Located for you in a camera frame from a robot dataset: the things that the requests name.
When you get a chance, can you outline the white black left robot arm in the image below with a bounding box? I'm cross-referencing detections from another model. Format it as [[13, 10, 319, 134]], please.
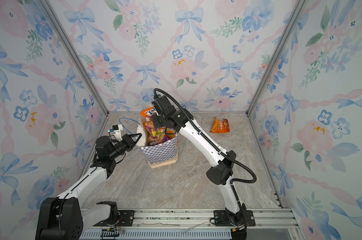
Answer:
[[35, 133, 142, 240]]

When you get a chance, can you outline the aluminium corner post left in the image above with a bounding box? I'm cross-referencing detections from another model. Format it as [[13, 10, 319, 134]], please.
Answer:
[[36, 0, 109, 116]]

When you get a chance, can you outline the orange snack packet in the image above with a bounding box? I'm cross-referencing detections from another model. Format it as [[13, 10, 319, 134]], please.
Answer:
[[210, 118, 230, 134]]

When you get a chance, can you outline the aluminium corner post right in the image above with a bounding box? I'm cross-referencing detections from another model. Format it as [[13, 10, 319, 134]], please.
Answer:
[[246, 0, 308, 117]]

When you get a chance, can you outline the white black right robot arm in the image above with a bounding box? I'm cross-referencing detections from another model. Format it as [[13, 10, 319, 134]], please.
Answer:
[[152, 95, 257, 229]]

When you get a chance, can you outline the metal base rail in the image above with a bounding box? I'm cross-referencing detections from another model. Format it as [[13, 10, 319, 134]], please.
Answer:
[[48, 208, 302, 240]]

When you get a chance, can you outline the orange fruit candy pack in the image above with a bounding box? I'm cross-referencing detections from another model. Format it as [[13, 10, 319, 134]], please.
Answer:
[[140, 107, 158, 121]]

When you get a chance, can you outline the aluminium corner post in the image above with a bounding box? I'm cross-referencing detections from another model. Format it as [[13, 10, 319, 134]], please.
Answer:
[[246, 0, 308, 117], [36, 0, 109, 116]]

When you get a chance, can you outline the yellow mango gummy bag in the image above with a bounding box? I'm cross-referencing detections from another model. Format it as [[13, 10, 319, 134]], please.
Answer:
[[165, 129, 177, 142]]

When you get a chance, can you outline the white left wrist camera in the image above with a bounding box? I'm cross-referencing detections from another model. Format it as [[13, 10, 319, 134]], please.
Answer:
[[108, 124, 123, 141]]

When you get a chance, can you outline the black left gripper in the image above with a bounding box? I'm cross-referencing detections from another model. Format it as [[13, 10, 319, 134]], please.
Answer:
[[109, 133, 142, 162]]

